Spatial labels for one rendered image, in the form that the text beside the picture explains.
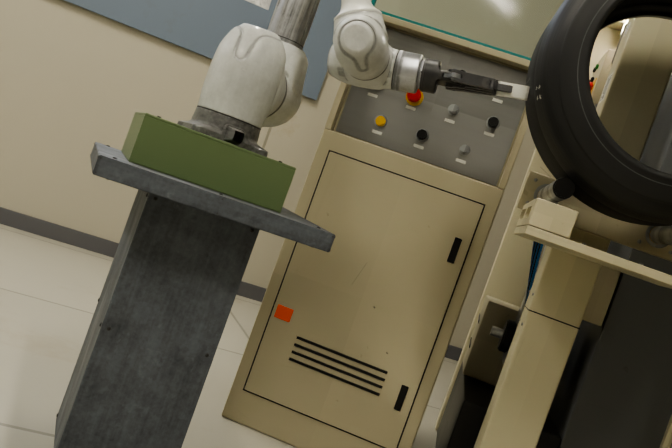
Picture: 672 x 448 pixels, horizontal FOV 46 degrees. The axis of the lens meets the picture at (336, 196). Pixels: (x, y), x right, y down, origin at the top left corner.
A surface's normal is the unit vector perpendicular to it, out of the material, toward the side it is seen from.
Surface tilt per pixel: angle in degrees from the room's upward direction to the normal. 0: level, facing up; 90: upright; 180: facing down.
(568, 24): 86
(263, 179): 90
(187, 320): 90
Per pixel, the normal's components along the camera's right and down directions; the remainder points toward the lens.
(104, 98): 0.30, 0.11
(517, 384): -0.15, -0.05
